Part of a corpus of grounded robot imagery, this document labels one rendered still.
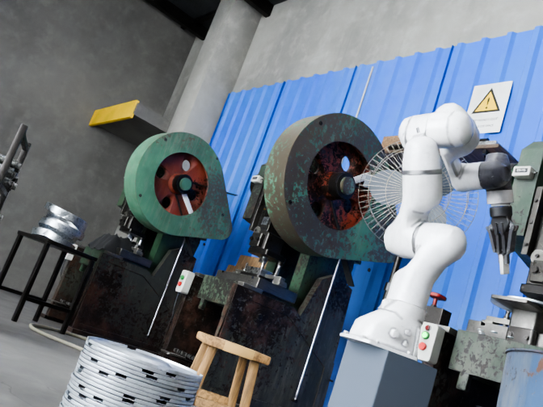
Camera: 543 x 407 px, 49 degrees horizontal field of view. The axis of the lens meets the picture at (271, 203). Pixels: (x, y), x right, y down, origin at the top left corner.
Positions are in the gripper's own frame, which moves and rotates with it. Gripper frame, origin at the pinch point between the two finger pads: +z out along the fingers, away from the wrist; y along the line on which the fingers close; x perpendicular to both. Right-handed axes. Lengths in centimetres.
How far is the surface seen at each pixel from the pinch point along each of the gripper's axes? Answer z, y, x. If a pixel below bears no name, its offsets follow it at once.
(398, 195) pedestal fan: -30, -86, 23
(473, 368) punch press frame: 35.7, -6.3, -10.9
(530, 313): 17.5, 3.8, 6.8
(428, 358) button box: 32.0, -14.3, -23.8
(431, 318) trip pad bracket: 20.5, -25.8, -11.5
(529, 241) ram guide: -6.7, -7.4, 21.6
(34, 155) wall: -123, -639, -106
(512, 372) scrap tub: 8, 84, -89
